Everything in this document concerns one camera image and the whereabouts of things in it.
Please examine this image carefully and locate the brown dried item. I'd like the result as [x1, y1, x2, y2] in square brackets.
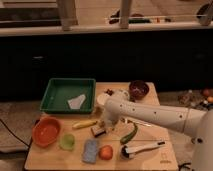
[105, 89, 114, 96]

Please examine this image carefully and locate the green plastic tray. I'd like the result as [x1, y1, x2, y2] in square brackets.
[40, 78, 96, 114]

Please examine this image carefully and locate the small green cup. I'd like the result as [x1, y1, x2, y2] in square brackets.
[59, 134, 75, 150]

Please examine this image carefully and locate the yellow banana toy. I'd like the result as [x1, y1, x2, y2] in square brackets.
[72, 120, 97, 129]

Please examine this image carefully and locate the blue sponge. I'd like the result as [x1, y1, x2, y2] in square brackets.
[82, 139, 99, 164]

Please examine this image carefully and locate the green chili pepper toy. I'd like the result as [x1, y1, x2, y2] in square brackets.
[120, 123, 138, 145]

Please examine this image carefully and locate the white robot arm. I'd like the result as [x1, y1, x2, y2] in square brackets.
[104, 98, 213, 171]

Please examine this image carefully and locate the white cup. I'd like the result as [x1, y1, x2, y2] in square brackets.
[97, 93, 110, 106]

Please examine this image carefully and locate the orange fruit toy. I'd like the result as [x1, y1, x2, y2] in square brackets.
[99, 145, 113, 160]

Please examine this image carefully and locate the orange plastic bowl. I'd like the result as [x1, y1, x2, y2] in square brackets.
[32, 117, 61, 147]

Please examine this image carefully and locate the black cable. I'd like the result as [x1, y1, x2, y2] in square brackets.
[0, 118, 32, 148]

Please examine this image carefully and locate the white cloth piece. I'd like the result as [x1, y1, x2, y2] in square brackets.
[68, 94, 86, 109]

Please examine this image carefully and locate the dark red bowl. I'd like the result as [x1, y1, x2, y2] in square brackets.
[129, 80, 149, 100]

